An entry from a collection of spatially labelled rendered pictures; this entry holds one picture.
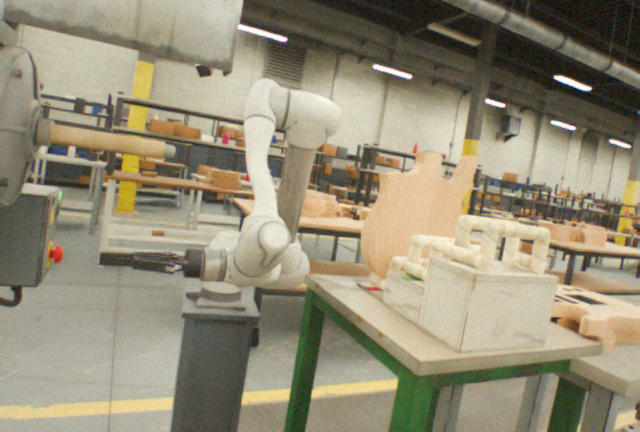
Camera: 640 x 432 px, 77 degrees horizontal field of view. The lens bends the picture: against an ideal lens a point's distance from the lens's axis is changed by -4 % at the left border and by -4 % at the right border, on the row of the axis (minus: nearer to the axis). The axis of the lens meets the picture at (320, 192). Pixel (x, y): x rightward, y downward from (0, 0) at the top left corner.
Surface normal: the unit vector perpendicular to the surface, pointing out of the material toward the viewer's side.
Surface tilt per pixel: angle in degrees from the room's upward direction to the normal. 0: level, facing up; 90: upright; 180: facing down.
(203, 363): 90
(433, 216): 90
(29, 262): 90
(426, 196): 90
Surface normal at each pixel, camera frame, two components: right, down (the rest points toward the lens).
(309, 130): 0.15, 0.46
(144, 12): 0.41, 0.11
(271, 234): 0.43, -0.28
